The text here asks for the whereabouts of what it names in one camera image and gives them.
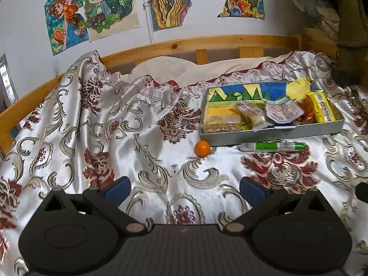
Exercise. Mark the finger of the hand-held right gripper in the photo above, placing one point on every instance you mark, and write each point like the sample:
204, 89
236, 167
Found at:
362, 192

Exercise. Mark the blonde figure wall poster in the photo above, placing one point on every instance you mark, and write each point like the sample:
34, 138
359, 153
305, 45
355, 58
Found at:
109, 8

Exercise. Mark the yellow crumpled paper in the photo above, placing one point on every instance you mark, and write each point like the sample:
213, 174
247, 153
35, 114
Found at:
299, 89

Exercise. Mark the pale snack packet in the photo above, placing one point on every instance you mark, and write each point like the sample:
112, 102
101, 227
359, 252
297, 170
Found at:
274, 113

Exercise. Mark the clear bun packet pale label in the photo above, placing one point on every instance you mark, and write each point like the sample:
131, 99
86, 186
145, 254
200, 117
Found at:
253, 115

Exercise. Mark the orange-red snack packet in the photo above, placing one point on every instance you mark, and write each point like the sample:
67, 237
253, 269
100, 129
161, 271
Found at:
307, 109

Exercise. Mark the light wooden cabinet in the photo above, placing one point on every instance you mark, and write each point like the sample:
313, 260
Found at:
319, 41

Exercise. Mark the green sausage stick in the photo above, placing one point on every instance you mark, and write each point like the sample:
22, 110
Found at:
273, 146

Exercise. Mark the white wall pipe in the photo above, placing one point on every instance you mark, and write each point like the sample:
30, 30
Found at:
150, 26

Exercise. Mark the patterned satin blanket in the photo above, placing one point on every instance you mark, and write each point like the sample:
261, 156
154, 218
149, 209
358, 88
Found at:
86, 120

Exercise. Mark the grey metal tray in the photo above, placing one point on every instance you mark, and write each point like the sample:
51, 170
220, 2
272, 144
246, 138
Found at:
258, 136

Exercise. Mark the yellow snack packet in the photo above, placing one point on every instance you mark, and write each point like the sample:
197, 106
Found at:
322, 107

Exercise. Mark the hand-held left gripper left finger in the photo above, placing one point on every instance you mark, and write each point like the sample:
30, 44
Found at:
119, 188

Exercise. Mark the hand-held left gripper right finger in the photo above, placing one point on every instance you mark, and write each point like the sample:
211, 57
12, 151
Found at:
251, 191

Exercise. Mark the wooden bed frame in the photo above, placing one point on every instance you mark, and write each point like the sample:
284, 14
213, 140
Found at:
201, 40

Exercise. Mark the cream bedsheet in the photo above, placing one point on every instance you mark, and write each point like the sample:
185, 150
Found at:
187, 69

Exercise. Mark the orange-haired figure wall poster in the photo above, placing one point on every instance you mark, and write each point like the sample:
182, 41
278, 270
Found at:
64, 26

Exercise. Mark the small orange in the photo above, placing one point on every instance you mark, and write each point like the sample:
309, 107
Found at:
202, 148

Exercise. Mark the flame pattern wall poster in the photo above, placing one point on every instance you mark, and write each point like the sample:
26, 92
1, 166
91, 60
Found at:
172, 3

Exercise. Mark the patterned hanging cloth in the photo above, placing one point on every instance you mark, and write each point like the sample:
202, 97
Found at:
313, 8

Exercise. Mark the olive cloth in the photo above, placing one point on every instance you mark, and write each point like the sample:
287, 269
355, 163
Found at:
350, 14

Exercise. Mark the colourful drawing tray liner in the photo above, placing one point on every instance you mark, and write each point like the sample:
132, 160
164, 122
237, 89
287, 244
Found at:
273, 90

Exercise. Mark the clear bread packet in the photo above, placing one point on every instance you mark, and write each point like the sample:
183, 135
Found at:
221, 127

